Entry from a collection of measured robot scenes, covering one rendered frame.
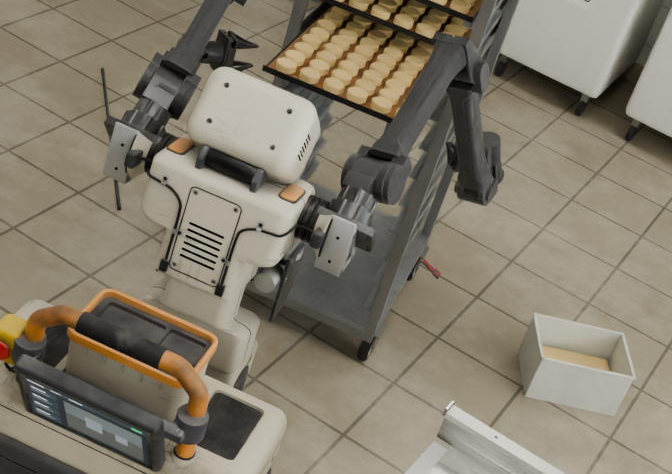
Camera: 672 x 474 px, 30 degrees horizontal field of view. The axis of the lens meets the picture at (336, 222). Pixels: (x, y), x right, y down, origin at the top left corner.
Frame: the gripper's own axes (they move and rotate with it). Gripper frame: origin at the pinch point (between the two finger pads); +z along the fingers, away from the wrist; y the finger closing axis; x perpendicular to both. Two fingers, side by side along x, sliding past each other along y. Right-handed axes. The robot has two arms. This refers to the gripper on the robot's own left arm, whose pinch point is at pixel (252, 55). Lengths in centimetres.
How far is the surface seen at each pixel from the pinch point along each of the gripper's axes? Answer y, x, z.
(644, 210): 74, -46, 215
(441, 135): 7, 26, 45
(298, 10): -10.9, -5.3, 12.7
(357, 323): 74, 15, 48
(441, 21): -17, 8, 47
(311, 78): -4.9, 22.3, 4.5
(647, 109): 50, -87, 239
